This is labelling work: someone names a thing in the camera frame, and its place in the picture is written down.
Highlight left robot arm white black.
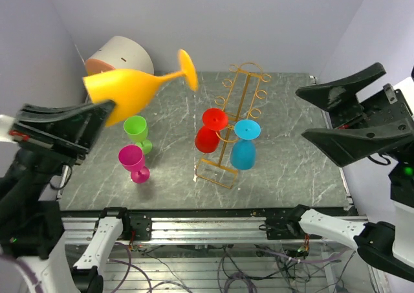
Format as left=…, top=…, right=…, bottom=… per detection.
left=1, top=100, right=132, bottom=292

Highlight gold wire wine glass rack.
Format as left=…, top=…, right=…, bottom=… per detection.
left=195, top=62, right=272, bottom=190

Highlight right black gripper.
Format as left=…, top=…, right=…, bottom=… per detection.
left=292, top=60, right=414, bottom=160

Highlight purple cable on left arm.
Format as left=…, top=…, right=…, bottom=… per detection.
left=0, top=254, right=45, bottom=293

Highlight pink plastic wine glass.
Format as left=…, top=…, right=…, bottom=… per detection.
left=118, top=145, right=150, bottom=184

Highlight round cream mini drawer cabinet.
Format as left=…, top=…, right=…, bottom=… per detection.
left=85, top=36, right=154, bottom=75

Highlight orange plastic wine glass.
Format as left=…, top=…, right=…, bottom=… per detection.
left=83, top=49, right=199, bottom=127

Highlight red plastic wine glass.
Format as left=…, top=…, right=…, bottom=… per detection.
left=195, top=108, right=228, bottom=153

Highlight blue plastic wine glass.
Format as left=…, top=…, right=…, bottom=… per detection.
left=230, top=119, right=261, bottom=170

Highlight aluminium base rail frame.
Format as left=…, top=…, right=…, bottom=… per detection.
left=48, top=205, right=389, bottom=293

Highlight green plastic wine glass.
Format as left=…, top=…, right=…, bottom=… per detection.
left=124, top=115, right=153, bottom=155

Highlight loose cables under frame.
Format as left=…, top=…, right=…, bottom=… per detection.
left=106, top=241, right=373, bottom=293

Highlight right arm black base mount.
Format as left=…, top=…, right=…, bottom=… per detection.
left=263, top=205, right=310, bottom=240

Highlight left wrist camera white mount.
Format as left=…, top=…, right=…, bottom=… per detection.
left=0, top=114, right=14, bottom=143

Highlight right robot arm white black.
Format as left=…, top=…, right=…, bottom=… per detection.
left=285, top=63, right=413, bottom=281

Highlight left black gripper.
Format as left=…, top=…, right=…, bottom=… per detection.
left=4, top=92, right=114, bottom=205

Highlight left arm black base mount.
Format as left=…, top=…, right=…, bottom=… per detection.
left=120, top=210, right=152, bottom=241

